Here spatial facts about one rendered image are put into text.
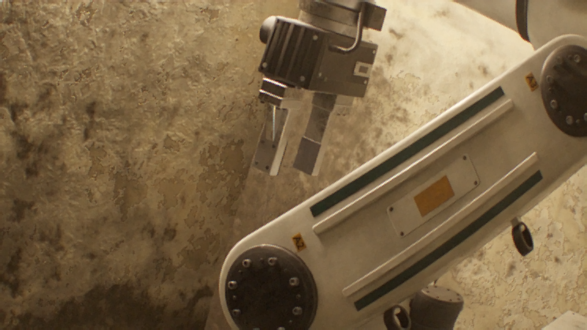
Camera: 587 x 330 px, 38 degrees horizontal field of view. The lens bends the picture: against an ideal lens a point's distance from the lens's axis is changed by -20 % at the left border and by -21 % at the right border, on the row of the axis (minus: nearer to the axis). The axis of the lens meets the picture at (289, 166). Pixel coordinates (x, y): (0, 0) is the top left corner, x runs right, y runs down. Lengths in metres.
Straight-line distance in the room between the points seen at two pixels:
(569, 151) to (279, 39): 0.76
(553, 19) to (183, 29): 1.58
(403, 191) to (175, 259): 1.73
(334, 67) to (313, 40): 0.08
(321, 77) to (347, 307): 0.48
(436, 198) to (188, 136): 1.60
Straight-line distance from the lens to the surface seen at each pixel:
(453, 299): 2.08
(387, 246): 1.83
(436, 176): 1.78
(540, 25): 1.84
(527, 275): 2.99
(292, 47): 2.07
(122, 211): 3.16
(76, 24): 2.74
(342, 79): 2.13
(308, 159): 2.24
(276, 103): 2.06
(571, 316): 2.20
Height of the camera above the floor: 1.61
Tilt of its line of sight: 11 degrees down
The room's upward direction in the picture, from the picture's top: 17 degrees clockwise
